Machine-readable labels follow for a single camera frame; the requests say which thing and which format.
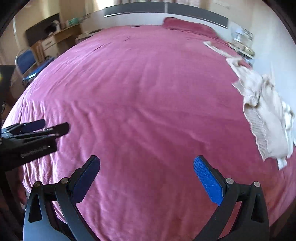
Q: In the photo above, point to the wooden desk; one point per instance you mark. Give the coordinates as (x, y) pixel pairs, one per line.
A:
(67, 31)

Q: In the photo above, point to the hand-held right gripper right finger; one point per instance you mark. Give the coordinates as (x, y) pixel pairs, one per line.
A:
(208, 178)

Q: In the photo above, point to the white garment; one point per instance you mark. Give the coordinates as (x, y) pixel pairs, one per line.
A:
(289, 139)

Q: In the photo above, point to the white cloth strip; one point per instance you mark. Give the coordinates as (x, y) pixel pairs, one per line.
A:
(215, 48)

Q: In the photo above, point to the black monitor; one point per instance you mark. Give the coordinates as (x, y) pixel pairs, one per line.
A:
(37, 32)

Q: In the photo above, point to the grey and white headboard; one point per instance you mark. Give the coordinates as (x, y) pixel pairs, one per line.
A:
(138, 9)

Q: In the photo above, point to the blue chair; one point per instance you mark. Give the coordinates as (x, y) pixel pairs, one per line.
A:
(25, 60)

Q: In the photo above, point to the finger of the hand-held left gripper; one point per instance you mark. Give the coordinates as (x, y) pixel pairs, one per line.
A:
(60, 129)
(34, 125)

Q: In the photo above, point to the dark pink pillow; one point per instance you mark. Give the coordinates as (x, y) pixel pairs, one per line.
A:
(185, 25)

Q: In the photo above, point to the green box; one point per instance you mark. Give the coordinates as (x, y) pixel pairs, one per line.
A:
(73, 22)

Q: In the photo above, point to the beige knit sweater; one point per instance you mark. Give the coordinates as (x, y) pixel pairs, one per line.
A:
(261, 120)

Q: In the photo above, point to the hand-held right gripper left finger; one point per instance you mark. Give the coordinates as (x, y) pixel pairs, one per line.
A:
(86, 178)

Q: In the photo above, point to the pink bed blanket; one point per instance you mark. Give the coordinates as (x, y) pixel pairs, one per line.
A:
(138, 92)

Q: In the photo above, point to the white drawer cabinet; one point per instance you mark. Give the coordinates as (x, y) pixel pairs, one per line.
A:
(49, 44)

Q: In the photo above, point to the cluttered bedside table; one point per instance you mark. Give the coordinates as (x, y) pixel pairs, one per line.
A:
(242, 39)

